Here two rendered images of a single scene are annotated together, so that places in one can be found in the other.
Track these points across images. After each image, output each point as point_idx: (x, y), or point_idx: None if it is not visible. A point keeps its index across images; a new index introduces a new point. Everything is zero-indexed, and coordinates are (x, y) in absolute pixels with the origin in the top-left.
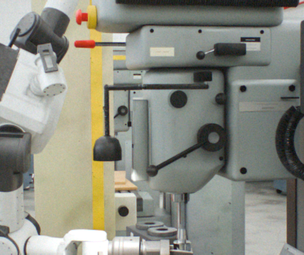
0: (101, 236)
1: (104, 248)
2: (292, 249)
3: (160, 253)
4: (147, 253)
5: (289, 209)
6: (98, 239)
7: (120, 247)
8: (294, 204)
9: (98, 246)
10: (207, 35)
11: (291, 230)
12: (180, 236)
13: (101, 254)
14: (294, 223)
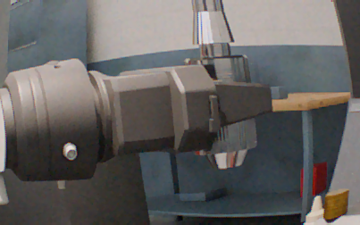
0: None
1: None
2: None
3: (181, 87)
4: (123, 99)
5: (348, 19)
6: None
7: (37, 93)
8: None
9: None
10: None
11: None
12: (215, 35)
13: None
14: None
